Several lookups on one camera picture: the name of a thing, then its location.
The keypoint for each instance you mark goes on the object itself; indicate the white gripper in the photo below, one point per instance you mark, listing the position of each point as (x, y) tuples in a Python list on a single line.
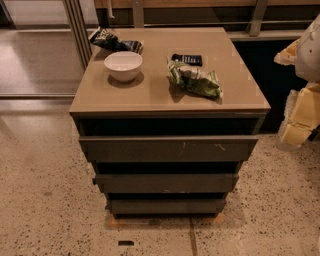
[(310, 55)]

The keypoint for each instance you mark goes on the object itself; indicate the grey drawer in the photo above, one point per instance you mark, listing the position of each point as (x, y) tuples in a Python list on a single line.
[(180, 206), (216, 148), (166, 183)]

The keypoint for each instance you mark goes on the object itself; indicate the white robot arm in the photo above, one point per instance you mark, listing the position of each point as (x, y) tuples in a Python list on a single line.
[(307, 61)]

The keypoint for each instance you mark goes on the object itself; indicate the grey three-drawer cabinet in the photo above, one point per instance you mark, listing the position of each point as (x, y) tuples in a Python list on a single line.
[(151, 105)]

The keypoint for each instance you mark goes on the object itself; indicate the grey top drawer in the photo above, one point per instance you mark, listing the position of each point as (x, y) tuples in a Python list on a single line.
[(216, 148)]

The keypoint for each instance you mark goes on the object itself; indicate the grey bottom drawer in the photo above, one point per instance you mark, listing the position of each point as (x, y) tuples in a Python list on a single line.
[(180, 206)]

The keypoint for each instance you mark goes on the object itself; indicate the green chip bag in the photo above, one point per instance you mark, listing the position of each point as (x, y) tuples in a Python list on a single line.
[(194, 80)]

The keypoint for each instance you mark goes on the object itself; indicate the black snack bar packet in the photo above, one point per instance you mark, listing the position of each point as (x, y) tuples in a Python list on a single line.
[(193, 60)]

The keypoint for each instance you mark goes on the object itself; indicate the white ceramic bowl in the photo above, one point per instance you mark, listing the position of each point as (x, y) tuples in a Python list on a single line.
[(124, 66)]

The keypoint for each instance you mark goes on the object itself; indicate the dark blue chip bag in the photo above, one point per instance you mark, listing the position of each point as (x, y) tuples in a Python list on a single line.
[(109, 41)]

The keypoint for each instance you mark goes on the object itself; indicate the small black floor marker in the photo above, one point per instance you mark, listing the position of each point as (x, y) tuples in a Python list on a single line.
[(126, 243)]

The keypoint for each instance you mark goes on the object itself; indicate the metal railing frame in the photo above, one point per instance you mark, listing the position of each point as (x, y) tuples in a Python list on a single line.
[(252, 17)]

